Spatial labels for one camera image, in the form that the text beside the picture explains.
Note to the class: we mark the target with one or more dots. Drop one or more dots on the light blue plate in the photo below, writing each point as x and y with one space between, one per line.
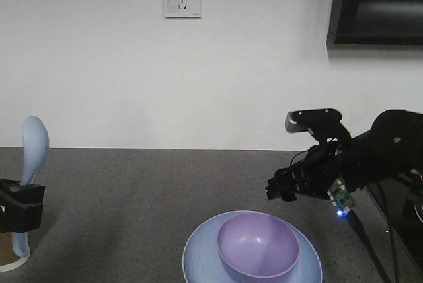
201 262

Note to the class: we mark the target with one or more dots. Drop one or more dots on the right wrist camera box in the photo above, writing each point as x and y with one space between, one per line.
323 124

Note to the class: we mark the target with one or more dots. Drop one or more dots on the purple plastic bowl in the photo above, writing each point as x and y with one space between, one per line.
258 247

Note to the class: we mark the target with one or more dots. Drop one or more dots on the brown paper cup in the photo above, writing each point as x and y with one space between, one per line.
9 260

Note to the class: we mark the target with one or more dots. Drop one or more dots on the green circuit board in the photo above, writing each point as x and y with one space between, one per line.
340 197

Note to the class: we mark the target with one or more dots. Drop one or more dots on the light blue plastic spoon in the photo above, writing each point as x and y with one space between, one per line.
35 140

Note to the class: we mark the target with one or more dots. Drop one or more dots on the black cooktop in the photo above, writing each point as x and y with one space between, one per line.
402 209

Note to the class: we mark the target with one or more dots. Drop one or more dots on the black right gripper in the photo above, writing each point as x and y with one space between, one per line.
312 176

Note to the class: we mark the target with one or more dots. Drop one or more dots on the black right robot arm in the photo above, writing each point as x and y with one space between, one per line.
392 146

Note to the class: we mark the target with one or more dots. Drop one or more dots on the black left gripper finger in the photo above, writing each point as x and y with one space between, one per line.
21 206

